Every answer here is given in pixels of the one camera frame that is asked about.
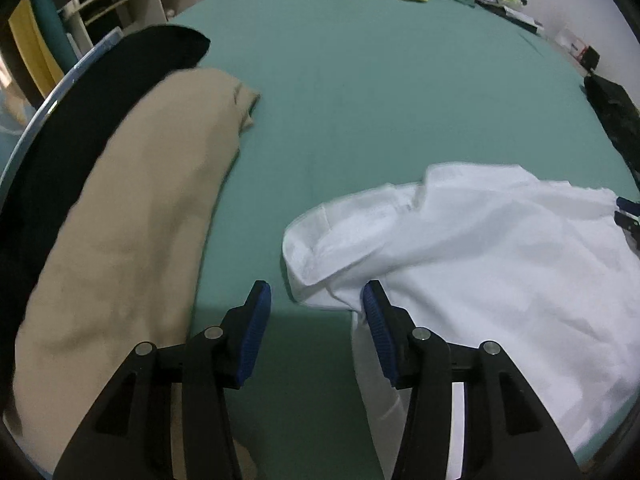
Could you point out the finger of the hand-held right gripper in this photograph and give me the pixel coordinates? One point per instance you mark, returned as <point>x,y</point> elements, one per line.
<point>626,221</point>
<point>627,204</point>

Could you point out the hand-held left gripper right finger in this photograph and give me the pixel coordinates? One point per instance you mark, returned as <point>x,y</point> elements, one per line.
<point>380,335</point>

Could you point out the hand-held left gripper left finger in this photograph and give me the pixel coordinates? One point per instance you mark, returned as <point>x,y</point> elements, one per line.
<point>255,330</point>

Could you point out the white hooded jacket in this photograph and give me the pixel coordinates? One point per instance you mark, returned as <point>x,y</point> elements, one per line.
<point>500,270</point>

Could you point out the pile of black clothes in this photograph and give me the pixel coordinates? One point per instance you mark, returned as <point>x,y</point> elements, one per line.
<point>617,120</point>

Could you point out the small black box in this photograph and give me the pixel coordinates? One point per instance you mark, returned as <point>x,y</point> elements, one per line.
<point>590,58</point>

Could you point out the beige cloth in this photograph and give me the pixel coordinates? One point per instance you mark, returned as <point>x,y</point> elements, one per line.
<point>125,240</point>

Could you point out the white paper bag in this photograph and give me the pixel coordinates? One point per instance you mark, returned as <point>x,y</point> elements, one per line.
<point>570,42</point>

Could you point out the black flat case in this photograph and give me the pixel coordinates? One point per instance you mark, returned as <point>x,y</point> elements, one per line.
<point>515,16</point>

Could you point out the bed with green sheet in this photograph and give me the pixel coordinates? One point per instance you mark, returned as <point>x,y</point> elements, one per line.
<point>375,85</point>

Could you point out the black cloth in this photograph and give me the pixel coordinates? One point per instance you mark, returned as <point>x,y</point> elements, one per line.
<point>75,110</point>

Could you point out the yellow curtain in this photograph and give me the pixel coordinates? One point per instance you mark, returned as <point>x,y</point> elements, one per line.
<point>30,45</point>

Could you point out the teal curtain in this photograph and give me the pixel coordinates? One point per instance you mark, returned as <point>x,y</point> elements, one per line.
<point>50,25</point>

